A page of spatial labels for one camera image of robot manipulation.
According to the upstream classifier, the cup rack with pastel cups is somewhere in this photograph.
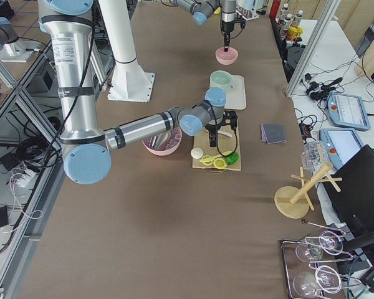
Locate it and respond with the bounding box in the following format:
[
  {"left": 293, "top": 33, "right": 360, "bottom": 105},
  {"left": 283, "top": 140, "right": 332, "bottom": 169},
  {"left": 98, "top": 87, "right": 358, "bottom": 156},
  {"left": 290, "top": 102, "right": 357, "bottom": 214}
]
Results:
[{"left": 236, "top": 0, "right": 264, "bottom": 21}]

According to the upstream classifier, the yellow lemon slice upper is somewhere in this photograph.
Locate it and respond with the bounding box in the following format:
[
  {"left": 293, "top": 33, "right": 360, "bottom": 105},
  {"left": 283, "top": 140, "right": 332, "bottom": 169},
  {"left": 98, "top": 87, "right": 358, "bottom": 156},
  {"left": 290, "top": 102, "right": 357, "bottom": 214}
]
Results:
[{"left": 213, "top": 158, "right": 228, "bottom": 169}]

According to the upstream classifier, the bamboo cutting board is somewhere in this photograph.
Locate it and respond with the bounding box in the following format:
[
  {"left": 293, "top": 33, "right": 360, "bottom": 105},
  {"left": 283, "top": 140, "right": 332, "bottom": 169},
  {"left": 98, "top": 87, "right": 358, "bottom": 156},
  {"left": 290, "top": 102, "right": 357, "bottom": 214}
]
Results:
[{"left": 192, "top": 125, "right": 242, "bottom": 172}]

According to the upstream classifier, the blue teach pendant far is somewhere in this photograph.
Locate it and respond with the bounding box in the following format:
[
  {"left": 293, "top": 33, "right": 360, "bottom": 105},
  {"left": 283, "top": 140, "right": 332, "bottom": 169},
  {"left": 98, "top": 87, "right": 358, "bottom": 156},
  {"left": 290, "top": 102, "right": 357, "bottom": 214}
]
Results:
[{"left": 327, "top": 92, "right": 371, "bottom": 131}]

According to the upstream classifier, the black monitor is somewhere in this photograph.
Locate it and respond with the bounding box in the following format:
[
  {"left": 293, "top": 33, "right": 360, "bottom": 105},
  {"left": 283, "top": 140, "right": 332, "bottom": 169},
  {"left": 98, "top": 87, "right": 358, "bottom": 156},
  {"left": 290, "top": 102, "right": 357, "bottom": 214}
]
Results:
[{"left": 324, "top": 145, "right": 374, "bottom": 237}]

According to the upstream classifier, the blue teach pendant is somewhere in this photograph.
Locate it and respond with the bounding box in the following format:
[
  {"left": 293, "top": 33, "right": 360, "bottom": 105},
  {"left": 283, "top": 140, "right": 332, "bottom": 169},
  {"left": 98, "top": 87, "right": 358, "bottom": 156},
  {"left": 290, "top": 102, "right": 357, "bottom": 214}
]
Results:
[
  {"left": 319, "top": 128, "right": 364, "bottom": 169},
  {"left": 327, "top": 92, "right": 371, "bottom": 131}
]

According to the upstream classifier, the yellow lemon slice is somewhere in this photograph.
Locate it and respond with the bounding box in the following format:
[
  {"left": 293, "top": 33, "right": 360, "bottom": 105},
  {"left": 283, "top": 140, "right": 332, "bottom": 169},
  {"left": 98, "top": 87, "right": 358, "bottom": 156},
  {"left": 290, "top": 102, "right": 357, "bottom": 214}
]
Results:
[
  {"left": 199, "top": 155, "right": 216, "bottom": 166},
  {"left": 213, "top": 158, "right": 228, "bottom": 169}
]

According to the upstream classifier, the blue teach pendant near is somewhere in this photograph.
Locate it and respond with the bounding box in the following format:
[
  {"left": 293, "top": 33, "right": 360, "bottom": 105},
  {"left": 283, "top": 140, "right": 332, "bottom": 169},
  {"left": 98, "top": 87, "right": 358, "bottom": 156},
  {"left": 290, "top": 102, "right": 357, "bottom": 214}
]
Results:
[{"left": 319, "top": 128, "right": 364, "bottom": 169}]

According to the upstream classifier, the wooden mug tree stand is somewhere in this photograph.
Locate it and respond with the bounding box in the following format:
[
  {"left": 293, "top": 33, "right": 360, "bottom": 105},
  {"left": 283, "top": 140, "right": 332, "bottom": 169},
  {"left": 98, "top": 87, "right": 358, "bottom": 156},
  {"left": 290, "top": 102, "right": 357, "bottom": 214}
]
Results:
[{"left": 274, "top": 162, "right": 342, "bottom": 219}]

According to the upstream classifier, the yellow lemon slice lower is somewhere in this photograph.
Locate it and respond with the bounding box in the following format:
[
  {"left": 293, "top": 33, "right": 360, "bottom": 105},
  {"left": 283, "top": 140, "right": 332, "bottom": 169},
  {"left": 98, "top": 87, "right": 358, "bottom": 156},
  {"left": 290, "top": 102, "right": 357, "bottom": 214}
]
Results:
[{"left": 199, "top": 155, "right": 216, "bottom": 166}]

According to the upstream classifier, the metal ice scoop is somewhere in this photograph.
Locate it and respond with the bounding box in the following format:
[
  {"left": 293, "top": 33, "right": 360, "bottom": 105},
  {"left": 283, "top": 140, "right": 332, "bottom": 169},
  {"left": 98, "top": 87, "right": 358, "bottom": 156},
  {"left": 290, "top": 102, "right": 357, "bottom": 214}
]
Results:
[{"left": 150, "top": 131, "right": 171, "bottom": 151}]

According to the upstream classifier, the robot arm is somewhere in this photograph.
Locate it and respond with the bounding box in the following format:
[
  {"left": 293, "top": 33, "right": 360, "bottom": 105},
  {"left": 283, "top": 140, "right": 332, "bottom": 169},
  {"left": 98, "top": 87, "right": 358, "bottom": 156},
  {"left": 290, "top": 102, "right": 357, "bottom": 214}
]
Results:
[
  {"left": 38, "top": 1, "right": 227, "bottom": 184},
  {"left": 170, "top": 0, "right": 246, "bottom": 52}
]

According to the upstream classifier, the aluminium frame post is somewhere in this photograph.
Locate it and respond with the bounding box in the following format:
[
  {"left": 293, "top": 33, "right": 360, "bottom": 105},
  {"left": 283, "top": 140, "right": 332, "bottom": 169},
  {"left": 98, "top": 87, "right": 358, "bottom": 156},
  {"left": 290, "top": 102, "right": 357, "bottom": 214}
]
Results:
[{"left": 285, "top": 0, "right": 341, "bottom": 98}]

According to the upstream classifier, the large pink ice bowl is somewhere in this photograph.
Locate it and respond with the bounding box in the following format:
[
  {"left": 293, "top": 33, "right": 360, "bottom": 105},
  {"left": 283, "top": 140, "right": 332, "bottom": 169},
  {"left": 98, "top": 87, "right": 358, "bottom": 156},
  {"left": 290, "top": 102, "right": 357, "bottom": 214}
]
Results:
[{"left": 142, "top": 127, "right": 182, "bottom": 156}]

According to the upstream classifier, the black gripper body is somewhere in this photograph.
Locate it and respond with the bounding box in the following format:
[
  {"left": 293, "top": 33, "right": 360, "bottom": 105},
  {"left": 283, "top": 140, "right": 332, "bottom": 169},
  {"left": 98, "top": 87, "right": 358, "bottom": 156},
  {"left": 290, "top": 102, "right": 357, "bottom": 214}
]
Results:
[
  {"left": 221, "top": 19, "right": 246, "bottom": 44},
  {"left": 205, "top": 110, "right": 237, "bottom": 137}
]

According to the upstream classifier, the cream rabbit tray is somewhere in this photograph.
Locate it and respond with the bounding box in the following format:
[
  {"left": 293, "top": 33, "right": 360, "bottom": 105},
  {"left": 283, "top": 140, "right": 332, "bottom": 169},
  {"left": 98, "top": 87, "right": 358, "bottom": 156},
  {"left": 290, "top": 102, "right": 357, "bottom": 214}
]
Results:
[{"left": 225, "top": 75, "right": 246, "bottom": 110}]

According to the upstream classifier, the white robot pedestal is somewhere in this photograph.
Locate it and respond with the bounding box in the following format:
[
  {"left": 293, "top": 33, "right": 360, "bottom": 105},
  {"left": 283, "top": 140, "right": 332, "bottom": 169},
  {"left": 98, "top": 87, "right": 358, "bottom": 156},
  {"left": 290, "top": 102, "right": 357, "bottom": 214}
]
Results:
[{"left": 98, "top": 0, "right": 155, "bottom": 103}]

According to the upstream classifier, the yellow plastic knife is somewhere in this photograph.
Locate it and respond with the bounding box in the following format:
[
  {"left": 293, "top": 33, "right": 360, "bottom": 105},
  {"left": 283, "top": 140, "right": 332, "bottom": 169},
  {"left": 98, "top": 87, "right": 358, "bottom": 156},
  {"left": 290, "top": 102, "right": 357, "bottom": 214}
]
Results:
[{"left": 214, "top": 151, "right": 232, "bottom": 158}]

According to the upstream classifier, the wine glass rack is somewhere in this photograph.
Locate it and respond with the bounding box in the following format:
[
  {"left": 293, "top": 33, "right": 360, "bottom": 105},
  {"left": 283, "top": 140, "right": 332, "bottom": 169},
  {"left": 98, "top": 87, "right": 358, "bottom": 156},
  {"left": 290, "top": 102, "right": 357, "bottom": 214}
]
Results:
[{"left": 280, "top": 230, "right": 363, "bottom": 298}]

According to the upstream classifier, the small pink bowl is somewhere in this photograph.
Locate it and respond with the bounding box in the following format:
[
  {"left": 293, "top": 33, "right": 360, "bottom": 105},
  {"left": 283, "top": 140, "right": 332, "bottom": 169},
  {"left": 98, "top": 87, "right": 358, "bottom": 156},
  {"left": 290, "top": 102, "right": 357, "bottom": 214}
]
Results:
[{"left": 215, "top": 47, "right": 239, "bottom": 65}]

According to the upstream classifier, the green bowl stack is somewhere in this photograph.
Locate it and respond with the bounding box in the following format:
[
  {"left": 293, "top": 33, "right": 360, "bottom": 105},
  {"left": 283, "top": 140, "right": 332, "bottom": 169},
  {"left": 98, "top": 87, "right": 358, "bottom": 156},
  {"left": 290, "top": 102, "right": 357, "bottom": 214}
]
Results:
[{"left": 209, "top": 70, "right": 233, "bottom": 90}]

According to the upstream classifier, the green toy lime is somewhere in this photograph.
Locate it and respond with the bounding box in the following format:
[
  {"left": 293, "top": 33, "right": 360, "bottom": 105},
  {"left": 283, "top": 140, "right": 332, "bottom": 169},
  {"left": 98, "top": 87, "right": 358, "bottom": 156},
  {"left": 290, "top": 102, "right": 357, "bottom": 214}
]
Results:
[{"left": 226, "top": 152, "right": 239, "bottom": 165}]

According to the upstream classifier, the folded grey cloth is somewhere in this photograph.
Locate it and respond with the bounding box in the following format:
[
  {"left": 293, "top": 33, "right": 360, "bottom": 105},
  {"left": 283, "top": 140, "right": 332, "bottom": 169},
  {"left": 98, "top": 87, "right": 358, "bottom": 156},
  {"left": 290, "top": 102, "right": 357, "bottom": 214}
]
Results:
[{"left": 261, "top": 123, "right": 287, "bottom": 144}]

